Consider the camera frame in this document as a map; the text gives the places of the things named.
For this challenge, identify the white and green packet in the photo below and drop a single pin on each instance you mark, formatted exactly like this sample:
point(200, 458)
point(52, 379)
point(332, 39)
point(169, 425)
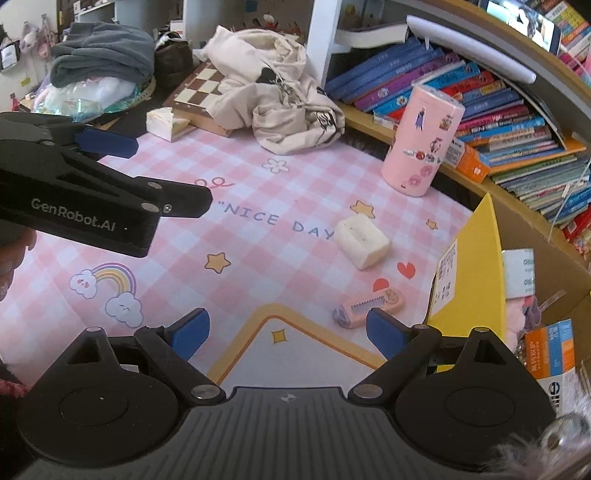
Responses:
point(519, 272)

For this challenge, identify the wooden bookshelf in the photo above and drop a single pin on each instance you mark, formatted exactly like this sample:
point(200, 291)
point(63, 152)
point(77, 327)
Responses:
point(568, 87)

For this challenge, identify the iridescent plastic bag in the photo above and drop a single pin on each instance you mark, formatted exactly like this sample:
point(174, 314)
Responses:
point(78, 99)

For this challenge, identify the long white binder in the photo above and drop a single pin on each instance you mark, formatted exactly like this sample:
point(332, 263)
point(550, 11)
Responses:
point(485, 55)

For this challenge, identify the yellow-flapped cardboard box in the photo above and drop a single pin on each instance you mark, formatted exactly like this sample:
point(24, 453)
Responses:
point(471, 277)

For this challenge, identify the row of colourful books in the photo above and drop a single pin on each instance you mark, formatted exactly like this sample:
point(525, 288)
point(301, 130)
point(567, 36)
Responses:
point(577, 23)
point(508, 115)

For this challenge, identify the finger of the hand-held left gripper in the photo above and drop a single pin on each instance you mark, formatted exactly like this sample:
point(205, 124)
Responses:
point(180, 199)
point(111, 144)

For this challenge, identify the cream cloth tote bag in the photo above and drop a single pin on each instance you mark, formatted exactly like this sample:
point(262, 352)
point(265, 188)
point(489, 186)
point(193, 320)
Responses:
point(281, 92)

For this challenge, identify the grey folded clothing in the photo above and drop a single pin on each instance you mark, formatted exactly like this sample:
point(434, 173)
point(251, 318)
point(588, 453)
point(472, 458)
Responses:
point(101, 50)

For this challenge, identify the person's red garment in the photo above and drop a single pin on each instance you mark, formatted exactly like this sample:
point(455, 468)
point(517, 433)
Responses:
point(11, 386)

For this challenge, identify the thick white-paged book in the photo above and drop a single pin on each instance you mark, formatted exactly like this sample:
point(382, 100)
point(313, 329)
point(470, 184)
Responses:
point(374, 34)

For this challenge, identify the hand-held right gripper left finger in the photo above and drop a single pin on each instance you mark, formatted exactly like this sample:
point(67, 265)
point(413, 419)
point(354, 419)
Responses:
point(189, 330)

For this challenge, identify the dark brown bag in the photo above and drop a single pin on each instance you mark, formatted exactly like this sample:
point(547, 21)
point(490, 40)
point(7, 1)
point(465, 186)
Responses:
point(173, 57)

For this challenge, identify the pink checkered desk mat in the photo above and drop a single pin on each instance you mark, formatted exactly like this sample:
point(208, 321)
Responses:
point(277, 194)

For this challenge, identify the orange and blue small box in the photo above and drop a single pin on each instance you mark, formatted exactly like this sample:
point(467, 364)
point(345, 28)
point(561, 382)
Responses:
point(549, 350)

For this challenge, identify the orange and white small box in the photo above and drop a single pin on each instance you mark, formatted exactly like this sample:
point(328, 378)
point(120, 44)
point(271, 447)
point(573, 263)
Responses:
point(471, 166)

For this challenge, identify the pink plush pig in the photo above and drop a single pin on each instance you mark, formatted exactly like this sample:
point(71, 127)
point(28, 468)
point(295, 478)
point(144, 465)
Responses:
point(519, 318)

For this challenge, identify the white wedge-shaped box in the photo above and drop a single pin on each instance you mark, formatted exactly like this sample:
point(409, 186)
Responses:
point(161, 121)

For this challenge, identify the pink sticker-covered cylinder container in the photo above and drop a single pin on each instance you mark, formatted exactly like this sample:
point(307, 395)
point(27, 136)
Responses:
point(420, 143)

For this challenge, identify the person's left hand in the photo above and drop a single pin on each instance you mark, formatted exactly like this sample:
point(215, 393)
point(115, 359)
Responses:
point(14, 258)

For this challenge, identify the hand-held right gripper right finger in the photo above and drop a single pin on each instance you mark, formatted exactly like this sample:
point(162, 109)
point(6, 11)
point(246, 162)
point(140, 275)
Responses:
point(385, 334)

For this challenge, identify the brown and white chessboard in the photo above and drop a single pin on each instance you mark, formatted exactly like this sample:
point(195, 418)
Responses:
point(198, 87)

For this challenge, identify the white foam block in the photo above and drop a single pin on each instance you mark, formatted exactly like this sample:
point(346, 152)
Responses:
point(362, 240)

